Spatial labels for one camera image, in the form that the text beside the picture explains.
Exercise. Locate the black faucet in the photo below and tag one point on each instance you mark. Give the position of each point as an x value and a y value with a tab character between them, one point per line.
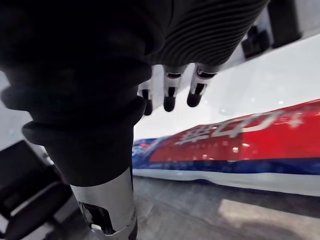
285	22

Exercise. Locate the red blue toothpaste tube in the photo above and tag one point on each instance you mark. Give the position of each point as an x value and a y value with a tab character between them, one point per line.
212	150

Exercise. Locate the grey marble vanity counter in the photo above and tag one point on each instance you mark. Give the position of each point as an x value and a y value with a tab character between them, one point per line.
200	212

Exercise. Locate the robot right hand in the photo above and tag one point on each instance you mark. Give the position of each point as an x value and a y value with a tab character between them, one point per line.
75	62

